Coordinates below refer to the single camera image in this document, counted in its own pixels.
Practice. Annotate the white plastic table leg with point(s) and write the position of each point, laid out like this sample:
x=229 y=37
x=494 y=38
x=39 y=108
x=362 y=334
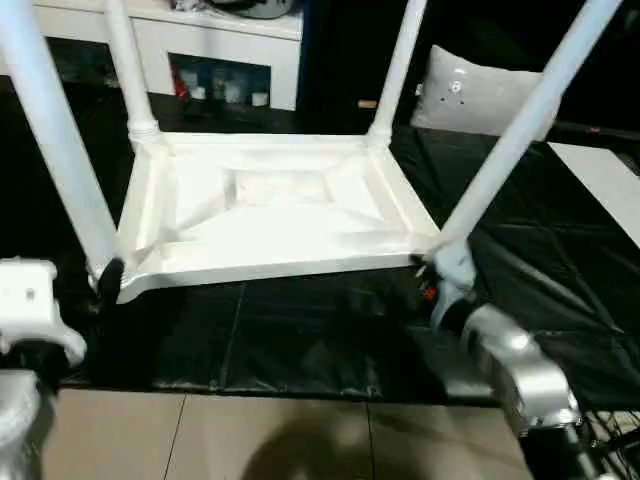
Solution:
x=525 y=125
x=400 y=65
x=50 y=125
x=130 y=65

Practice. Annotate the white plastic table top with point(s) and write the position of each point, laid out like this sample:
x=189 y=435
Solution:
x=275 y=210

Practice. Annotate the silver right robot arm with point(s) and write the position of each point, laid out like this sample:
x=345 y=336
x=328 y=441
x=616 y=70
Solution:
x=515 y=360

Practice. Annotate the black work mat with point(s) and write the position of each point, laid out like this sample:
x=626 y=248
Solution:
x=325 y=340

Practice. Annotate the grey cushion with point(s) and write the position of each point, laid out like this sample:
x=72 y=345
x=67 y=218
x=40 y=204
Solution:
x=475 y=100

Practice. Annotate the small tan label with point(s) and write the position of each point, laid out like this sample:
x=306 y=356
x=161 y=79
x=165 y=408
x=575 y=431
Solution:
x=367 y=103

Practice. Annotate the white flat board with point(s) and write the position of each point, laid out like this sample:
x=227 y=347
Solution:
x=600 y=185

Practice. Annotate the red packet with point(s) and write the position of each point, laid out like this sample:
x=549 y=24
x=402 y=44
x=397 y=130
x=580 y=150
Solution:
x=177 y=80

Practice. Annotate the black television with red logo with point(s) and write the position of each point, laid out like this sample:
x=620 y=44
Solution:
x=595 y=130

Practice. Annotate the small white jar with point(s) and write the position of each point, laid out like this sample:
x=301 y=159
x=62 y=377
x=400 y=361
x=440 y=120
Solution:
x=258 y=98

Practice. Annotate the black sofa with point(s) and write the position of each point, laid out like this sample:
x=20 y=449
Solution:
x=350 y=50

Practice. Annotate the white sideboard cabinet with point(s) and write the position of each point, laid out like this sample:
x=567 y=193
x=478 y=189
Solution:
x=225 y=30

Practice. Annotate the black tangled clutter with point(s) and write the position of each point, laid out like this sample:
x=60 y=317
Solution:
x=185 y=4

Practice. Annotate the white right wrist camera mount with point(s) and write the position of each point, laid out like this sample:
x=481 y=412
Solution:
x=455 y=280

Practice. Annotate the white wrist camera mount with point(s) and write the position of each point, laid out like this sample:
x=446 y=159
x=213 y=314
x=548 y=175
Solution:
x=30 y=300
x=455 y=280

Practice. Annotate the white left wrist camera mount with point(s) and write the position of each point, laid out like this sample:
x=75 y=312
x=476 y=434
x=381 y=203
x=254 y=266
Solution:
x=30 y=300

